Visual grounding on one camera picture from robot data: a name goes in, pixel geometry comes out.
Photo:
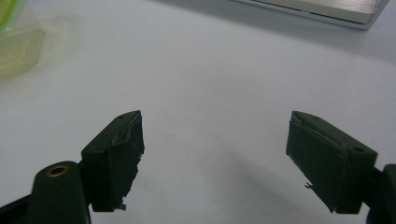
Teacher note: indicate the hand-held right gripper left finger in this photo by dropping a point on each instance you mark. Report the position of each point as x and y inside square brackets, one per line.
[112, 165]

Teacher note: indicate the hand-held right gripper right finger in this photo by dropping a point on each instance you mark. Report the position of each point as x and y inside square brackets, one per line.
[330, 165]

